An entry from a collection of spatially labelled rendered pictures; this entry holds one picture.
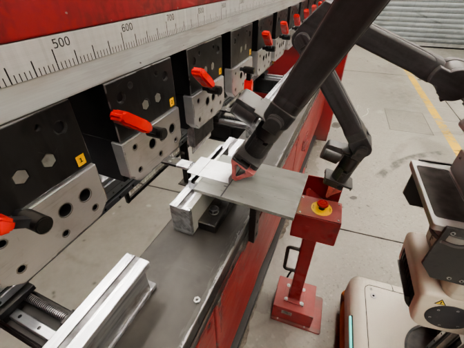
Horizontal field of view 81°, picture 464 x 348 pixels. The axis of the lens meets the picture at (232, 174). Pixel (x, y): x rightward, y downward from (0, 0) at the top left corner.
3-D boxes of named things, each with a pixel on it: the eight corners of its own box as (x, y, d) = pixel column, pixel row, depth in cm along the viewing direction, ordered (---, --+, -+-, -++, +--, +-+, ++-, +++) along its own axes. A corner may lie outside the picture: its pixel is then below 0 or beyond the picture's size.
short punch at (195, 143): (196, 154, 69) (192, 120, 63) (189, 152, 69) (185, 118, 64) (213, 137, 76) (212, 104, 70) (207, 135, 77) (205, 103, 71)
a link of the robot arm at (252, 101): (283, 126, 52) (303, 97, 55) (235, 91, 52) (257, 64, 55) (263, 150, 63) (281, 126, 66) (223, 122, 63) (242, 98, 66)
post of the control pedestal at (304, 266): (299, 301, 137) (320, 228, 104) (288, 297, 138) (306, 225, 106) (300, 291, 141) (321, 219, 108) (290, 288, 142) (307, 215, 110)
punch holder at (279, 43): (274, 62, 102) (278, 12, 92) (253, 60, 105) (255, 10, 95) (284, 53, 113) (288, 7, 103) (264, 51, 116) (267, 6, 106)
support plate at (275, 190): (293, 221, 63) (293, 217, 62) (193, 191, 71) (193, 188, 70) (308, 177, 76) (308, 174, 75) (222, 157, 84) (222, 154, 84)
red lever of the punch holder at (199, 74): (204, 66, 47) (223, 88, 56) (184, 63, 49) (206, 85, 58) (202, 76, 47) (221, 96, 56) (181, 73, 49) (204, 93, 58)
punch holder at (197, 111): (195, 132, 58) (188, 50, 48) (162, 125, 61) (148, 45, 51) (224, 106, 69) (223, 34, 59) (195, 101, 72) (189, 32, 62)
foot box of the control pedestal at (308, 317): (319, 335, 135) (324, 324, 128) (270, 318, 141) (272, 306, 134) (322, 298, 150) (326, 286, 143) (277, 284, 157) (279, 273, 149)
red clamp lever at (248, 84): (251, 103, 76) (253, 68, 70) (238, 101, 78) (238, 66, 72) (253, 101, 78) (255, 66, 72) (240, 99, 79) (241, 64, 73)
